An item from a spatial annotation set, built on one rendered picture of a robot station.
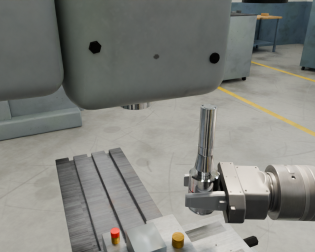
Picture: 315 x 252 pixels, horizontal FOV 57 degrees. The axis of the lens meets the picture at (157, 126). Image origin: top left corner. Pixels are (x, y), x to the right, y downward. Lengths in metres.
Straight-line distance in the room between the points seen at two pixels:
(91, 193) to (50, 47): 0.65
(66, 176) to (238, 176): 0.60
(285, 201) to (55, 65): 0.37
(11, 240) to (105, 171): 1.32
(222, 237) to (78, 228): 0.34
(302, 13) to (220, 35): 9.86
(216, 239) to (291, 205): 0.21
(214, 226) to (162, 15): 0.48
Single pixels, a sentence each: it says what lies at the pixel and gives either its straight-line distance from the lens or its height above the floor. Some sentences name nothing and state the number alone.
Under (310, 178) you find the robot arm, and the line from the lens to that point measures 0.50.
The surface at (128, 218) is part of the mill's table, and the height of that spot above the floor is 0.91.
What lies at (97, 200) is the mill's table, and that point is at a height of 0.91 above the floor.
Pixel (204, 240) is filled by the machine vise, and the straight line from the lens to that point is 0.63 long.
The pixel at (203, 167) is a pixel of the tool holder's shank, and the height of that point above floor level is 1.18.
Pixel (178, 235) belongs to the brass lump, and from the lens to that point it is 0.55.
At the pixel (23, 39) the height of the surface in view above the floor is 1.39.
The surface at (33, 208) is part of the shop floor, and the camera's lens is 2.37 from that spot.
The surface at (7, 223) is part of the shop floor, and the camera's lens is 2.32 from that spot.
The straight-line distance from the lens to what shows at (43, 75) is 0.26.
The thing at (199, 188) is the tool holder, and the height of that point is 1.15.
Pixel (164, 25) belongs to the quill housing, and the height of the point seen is 1.40.
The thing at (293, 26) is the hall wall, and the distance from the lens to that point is 10.04.
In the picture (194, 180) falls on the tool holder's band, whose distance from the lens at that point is 0.46.
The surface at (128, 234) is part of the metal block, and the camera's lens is 0.53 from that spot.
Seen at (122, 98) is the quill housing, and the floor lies 1.33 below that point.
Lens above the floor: 1.43
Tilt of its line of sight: 25 degrees down
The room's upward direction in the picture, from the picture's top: straight up
